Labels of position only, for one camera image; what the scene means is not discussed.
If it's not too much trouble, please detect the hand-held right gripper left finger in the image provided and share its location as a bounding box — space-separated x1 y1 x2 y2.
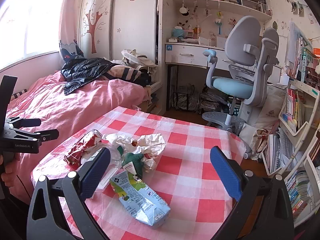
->
26 147 111 240

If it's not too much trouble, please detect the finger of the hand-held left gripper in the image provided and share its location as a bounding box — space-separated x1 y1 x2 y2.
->
5 117 42 129
10 129 60 142

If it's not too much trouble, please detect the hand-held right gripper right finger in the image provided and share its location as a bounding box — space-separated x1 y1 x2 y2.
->
210 145 295 240

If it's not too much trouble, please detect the clear plastic bottle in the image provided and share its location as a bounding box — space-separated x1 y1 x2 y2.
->
82 144 125 193

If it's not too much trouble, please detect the red snack wrapper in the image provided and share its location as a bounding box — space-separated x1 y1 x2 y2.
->
64 129 110 167

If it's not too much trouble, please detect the green cloth with tag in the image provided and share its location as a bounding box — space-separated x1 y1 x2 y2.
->
122 152 145 179

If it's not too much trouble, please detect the blue green drink carton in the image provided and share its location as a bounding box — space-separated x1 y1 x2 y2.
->
110 170 171 228

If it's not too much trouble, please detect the white tissue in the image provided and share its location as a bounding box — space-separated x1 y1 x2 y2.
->
102 133 140 153
144 155 157 173

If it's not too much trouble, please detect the large cream paper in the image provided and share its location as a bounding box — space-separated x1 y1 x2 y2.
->
136 133 167 157

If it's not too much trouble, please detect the person's left hand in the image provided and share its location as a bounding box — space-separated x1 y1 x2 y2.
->
0 154 20 188

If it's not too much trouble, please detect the pink duvet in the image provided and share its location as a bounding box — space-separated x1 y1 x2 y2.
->
5 70 150 205

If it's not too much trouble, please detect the red white checkered tablecloth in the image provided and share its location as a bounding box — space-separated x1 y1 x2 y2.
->
30 106 247 240

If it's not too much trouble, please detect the pile of papers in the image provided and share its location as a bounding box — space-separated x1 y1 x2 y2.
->
260 127 290 175

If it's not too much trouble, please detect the pile of dark bags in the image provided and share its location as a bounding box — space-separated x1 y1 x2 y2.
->
199 90 230 113

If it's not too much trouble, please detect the black plastic bag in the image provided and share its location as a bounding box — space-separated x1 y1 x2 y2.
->
61 57 118 95

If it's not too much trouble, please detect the stack of colourful books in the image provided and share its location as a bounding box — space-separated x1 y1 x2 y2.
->
285 170 310 218

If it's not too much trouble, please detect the white tote bag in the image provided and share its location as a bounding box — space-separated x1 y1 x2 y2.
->
250 85 285 140

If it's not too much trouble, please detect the white bookshelf rack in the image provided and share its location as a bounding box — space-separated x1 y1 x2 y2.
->
265 75 320 230

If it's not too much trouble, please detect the clear plaid storage bag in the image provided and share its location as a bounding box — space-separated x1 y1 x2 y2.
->
174 85 195 110

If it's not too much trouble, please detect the striped beige pillow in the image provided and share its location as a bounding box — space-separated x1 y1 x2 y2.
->
104 65 142 82

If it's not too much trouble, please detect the row of upright books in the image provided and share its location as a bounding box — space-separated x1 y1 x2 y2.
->
286 87 304 130

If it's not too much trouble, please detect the window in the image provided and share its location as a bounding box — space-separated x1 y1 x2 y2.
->
0 0 65 64

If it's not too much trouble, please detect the pink curtain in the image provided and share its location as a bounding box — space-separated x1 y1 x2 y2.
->
59 0 87 63

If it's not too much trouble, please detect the beige canvas bag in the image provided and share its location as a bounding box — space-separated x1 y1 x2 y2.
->
121 49 158 70

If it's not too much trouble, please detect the white desk with drawers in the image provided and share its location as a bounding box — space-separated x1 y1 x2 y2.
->
164 41 288 110

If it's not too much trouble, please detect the white wardrobe with tree decal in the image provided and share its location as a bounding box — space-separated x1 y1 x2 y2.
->
80 0 159 63

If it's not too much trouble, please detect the grey blue office chair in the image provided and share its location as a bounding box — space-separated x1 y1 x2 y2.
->
202 16 280 132

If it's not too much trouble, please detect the row of tall books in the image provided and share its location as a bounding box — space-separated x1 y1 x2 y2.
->
287 21 315 80

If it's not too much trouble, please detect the blue plush toy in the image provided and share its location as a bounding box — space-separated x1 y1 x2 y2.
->
171 26 185 38

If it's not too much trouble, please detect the white wall shelf unit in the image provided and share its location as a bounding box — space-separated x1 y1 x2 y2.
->
160 0 273 23

